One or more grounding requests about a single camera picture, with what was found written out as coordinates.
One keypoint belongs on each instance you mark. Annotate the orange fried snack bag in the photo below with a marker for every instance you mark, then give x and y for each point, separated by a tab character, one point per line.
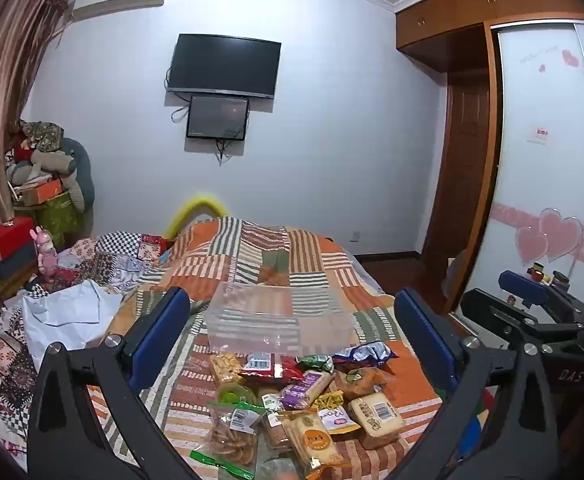
362	381

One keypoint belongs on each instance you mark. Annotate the blue white snack bag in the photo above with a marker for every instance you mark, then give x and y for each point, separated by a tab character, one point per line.
367	352

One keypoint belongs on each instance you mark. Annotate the small red lid jar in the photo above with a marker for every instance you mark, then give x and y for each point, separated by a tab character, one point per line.
537	273

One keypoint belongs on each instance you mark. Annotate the brown bread packet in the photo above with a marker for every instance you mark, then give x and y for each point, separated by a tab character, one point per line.
274	432

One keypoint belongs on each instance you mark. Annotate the white sliding wardrobe door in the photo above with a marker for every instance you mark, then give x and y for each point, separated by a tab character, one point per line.
547	170

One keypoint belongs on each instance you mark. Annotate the yellow sticks packet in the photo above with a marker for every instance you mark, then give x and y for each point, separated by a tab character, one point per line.
332	401

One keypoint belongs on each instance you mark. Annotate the beige cracker bag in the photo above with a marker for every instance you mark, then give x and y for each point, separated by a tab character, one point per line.
227	366

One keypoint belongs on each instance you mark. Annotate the red snack packet white label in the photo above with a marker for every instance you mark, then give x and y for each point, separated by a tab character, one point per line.
269	367

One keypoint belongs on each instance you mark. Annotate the pink bunny toy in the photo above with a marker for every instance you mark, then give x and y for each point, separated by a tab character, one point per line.
47	255

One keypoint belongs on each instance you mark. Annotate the clear plastic container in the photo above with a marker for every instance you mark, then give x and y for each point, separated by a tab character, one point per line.
272	320

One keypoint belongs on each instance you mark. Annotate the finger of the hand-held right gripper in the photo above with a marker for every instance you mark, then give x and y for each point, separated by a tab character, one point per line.
492	310
522	282

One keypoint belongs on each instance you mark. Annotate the yellow hoop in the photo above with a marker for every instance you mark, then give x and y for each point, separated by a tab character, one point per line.
197	204

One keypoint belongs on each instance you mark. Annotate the white plastic bag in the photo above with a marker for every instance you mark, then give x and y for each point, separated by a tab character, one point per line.
67	320

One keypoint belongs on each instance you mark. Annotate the wooden bedside table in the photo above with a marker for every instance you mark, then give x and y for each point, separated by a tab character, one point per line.
2	292

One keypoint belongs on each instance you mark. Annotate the white wall socket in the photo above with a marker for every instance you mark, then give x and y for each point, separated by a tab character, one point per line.
356	235

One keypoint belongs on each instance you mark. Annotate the black wall television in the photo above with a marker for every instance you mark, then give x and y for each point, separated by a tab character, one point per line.
222	65

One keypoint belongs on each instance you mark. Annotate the green patterned box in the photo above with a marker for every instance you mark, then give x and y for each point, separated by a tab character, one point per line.
59	217

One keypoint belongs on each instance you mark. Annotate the red box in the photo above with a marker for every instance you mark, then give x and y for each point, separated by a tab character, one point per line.
9	237

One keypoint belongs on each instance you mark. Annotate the pink heart sticker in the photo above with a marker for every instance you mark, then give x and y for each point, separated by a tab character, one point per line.
552	237

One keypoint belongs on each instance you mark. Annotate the green snack packet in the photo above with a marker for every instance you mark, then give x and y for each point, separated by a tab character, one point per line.
317	361

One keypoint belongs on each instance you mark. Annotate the striped patchwork blanket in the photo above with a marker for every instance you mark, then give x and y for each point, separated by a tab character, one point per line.
292	255

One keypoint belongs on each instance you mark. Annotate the wooden wardrobe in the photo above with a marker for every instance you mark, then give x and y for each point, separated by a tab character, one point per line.
442	15

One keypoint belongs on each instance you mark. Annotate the patterned cushion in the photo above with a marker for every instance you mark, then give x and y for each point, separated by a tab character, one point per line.
42	135

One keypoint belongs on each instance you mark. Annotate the small black wall monitor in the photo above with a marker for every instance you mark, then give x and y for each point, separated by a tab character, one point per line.
217	116

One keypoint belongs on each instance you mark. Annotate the orange label cake packet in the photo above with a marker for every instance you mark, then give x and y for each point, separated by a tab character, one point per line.
313	444

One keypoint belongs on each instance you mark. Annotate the beige bread packet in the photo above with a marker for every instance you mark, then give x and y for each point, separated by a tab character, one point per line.
377	417

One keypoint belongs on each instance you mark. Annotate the wooden room door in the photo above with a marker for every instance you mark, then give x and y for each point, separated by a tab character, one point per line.
462	170

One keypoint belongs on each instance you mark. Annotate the purple label cracker packet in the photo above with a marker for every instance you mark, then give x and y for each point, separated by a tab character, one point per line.
304	387

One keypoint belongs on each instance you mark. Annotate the red white paper sticker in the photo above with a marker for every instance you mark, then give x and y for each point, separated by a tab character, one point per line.
542	134

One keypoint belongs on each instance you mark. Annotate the clear biscuit bag green trim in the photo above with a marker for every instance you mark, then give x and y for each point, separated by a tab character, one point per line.
232	435

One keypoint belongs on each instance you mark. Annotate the orange box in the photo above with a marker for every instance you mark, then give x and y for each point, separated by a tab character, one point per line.
44	191

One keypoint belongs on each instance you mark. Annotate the green jelly cup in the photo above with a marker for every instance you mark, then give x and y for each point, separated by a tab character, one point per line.
232	394

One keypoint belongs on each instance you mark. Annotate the grey box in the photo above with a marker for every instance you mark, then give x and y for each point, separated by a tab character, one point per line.
9	265

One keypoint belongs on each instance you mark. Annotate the small dark lid jar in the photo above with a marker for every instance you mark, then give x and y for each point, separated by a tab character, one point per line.
561	280

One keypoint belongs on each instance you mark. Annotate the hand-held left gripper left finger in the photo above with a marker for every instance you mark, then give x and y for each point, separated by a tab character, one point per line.
159	332

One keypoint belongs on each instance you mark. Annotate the striped brown curtain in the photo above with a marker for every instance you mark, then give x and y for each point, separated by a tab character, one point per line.
2	85

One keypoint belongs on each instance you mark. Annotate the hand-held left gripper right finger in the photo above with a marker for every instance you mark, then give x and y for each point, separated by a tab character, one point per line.
427	342

